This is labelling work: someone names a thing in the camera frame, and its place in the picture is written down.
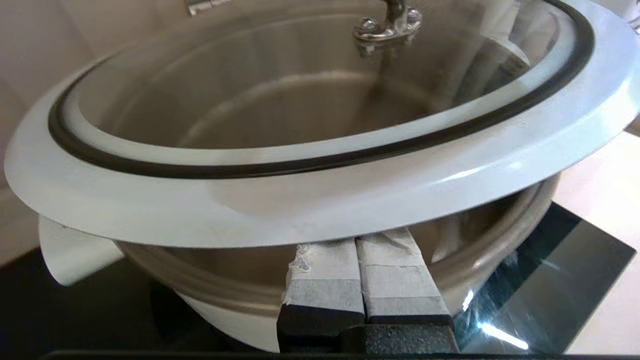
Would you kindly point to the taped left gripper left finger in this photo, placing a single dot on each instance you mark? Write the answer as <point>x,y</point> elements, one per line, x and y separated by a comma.
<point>322,295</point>

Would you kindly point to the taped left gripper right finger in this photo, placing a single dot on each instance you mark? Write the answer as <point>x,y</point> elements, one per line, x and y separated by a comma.
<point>400,280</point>

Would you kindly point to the glass lid white rim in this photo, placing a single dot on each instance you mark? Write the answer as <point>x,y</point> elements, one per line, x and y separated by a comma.
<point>350,200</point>

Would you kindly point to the white cooking pot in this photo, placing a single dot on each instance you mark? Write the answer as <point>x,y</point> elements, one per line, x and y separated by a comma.
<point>75,255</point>

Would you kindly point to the large black glass cooktop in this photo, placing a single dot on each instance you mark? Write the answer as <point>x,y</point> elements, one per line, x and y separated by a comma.
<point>75,320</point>

